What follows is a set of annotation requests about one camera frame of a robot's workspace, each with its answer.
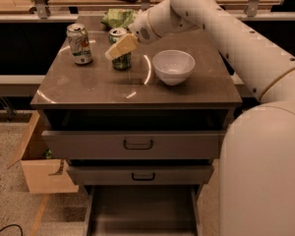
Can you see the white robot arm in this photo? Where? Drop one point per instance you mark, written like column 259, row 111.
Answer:
column 257, row 159

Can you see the drawer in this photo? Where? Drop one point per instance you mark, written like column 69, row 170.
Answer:
column 136, row 145
column 142, row 211
column 140, row 175

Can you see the bottom drawer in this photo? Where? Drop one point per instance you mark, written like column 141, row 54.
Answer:
column 142, row 211

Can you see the middle drawer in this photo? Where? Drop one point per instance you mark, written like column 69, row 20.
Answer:
column 140, row 175

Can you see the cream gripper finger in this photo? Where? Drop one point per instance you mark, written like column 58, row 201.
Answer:
column 126, row 44

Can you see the white bowl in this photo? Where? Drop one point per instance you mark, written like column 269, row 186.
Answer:
column 173, row 67

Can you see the grey drawer cabinet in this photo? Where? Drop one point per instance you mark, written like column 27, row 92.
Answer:
column 96, row 97

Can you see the white and green soda can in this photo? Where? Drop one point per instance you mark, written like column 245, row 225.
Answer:
column 79, row 43

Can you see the green chip bag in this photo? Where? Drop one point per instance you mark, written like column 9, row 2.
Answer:
column 119, row 18

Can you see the top drawer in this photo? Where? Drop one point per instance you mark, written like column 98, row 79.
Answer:
column 136, row 145

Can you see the cardboard box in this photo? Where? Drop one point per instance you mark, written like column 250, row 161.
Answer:
column 43, row 175

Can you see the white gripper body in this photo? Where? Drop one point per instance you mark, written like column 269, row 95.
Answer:
column 142, row 29

